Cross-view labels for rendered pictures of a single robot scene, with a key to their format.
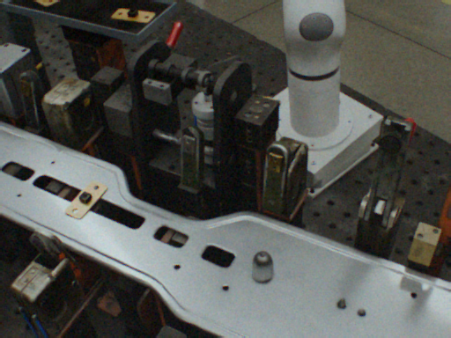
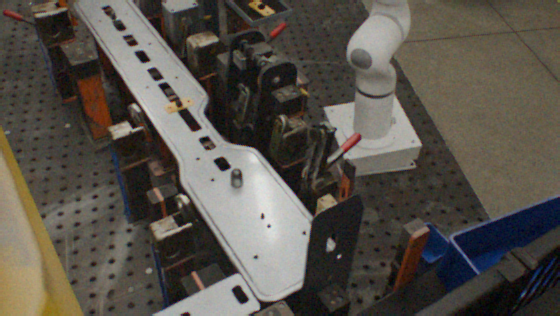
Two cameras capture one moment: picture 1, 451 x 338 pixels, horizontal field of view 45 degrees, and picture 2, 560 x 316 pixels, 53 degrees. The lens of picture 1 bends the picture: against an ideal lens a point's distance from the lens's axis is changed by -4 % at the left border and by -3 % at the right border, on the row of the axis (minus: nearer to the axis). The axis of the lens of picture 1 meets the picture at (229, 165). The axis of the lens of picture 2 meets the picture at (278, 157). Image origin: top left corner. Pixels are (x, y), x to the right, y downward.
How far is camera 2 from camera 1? 70 cm
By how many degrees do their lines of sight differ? 18
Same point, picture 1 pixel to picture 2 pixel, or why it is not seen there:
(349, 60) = (513, 109)
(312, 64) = (365, 84)
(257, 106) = (288, 92)
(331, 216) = not seen: hidden behind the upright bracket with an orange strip
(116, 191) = (197, 108)
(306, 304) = (245, 207)
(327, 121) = (372, 129)
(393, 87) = (536, 148)
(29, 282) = (118, 130)
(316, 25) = (360, 57)
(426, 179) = (432, 204)
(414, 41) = not seen: outside the picture
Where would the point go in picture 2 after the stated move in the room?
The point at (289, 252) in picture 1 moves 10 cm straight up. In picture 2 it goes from (259, 179) to (259, 151)
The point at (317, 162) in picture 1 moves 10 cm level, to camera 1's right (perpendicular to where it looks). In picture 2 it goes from (352, 154) to (382, 165)
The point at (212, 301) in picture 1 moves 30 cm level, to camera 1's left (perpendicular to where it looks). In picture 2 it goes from (201, 182) to (104, 142)
